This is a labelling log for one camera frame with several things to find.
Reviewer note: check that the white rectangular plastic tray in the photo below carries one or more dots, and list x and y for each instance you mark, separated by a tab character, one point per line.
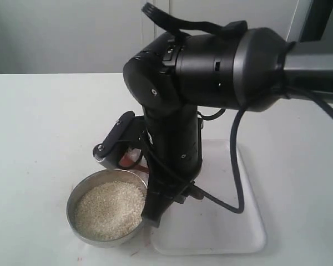
203	227

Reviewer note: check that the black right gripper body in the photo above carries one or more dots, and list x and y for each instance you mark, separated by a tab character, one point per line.
174	148

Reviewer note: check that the white cabinet doors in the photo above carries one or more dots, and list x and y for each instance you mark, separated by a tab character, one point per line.
100	36

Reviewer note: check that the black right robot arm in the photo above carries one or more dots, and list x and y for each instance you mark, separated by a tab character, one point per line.
232	67

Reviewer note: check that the dark vertical post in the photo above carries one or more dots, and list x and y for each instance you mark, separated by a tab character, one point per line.
318	23

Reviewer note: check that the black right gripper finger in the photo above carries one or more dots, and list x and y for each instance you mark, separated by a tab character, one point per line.
157	201

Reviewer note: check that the steel bowl of rice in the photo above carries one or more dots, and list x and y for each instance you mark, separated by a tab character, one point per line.
105	209

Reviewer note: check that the brown wooden spoon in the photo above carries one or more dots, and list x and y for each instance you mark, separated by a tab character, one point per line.
134	160

